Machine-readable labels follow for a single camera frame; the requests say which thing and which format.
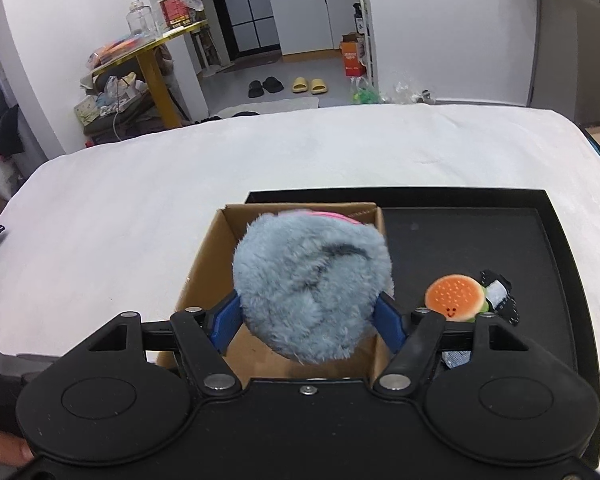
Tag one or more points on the white table cloth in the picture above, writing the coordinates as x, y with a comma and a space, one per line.
116, 227

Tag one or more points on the right yellow slipper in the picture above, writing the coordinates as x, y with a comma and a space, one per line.
318, 87

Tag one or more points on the yellow slipper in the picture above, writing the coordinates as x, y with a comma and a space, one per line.
318, 87
300, 85

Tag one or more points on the orange cardboard box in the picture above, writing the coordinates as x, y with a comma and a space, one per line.
352, 53

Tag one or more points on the left yellow slipper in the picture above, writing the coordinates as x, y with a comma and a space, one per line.
300, 85

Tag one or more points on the person's hand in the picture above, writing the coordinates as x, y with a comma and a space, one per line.
14, 451

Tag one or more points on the white floor mat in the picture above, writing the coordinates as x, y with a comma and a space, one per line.
270, 107

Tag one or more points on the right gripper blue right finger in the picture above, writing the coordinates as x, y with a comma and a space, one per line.
388, 322

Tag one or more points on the left black slipper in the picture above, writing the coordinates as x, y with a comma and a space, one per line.
255, 89

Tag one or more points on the white kitchen cabinet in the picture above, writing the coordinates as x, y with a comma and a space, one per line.
305, 26

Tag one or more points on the yellow round side table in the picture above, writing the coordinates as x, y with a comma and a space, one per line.
146, 59

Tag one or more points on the grey denim octopus toy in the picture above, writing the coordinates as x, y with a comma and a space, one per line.
454, 359

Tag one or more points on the clear glass jar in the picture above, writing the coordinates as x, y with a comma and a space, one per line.
141, 20

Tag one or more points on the right black slipper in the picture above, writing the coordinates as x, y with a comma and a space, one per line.
272, 85

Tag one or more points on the green plastic bag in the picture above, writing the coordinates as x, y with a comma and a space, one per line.
363, 92

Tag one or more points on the burger plush toy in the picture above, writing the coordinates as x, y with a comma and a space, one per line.
458, 297

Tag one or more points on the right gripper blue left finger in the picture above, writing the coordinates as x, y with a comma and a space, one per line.
225, 321

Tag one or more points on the red snack box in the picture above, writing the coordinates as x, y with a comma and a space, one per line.
175, 13

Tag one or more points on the brown cardboard box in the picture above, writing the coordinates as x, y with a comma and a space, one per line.
210, 280

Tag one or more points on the black shallow tray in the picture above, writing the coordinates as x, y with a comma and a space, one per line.
489, 325

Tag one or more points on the black slipper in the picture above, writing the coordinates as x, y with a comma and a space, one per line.
272, 85
255, 89

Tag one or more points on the grey fluffy plush toy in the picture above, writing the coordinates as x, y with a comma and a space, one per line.
308, 282

